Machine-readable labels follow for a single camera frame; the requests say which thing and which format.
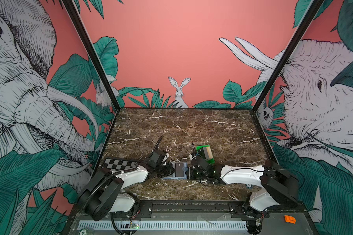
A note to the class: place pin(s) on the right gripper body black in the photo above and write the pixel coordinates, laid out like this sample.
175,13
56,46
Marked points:
194,174

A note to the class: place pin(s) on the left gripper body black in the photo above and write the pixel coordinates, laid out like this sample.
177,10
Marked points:
164,170

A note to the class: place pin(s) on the green plastic card tray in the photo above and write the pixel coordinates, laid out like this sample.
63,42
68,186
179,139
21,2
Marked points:
200,152

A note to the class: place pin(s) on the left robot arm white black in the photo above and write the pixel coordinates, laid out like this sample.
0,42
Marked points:
104,194

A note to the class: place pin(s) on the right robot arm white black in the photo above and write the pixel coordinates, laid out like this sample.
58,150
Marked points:
277,185

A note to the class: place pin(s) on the gold credit card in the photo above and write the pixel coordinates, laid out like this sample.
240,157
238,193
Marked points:
208,153

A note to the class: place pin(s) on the checkerboard calibration board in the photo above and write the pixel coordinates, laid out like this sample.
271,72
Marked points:
119,164

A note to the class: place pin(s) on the orange connector clip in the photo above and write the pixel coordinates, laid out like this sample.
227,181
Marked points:
290,219

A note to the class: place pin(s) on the black front mounting rail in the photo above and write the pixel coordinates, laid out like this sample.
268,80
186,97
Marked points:
237,209

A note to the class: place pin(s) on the white slotted cable duct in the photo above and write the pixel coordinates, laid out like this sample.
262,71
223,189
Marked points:
163,225

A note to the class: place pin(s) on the left black frame post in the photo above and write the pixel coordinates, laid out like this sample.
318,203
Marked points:
81,30

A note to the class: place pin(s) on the black frame post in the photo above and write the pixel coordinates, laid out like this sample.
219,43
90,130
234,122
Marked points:
308,17
81,30

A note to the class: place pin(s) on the right black frame post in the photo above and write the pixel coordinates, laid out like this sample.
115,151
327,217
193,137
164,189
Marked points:
308,17

